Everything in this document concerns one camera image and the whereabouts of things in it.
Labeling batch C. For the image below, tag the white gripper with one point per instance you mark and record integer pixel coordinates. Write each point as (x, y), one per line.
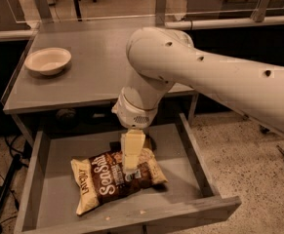
(132, 115)

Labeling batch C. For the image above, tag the brown sea salt chip bag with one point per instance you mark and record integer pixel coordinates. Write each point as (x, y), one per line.
(101, 178)

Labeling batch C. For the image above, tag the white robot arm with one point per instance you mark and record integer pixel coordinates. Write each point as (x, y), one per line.
(164, 57)

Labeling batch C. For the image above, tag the grey counter cabinet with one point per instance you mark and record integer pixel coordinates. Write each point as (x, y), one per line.
(78, 99)

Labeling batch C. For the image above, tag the grey open top drawer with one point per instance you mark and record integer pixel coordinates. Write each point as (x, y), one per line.
(76, 185)

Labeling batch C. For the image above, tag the white paper bowl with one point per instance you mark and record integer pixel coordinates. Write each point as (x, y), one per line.
(48, 61)

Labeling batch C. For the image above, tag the black stand leg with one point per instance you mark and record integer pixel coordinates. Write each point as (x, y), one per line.
(15, 165)

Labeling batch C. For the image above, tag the white horizontal rail pipe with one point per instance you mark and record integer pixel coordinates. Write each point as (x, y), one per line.
(223, 23)

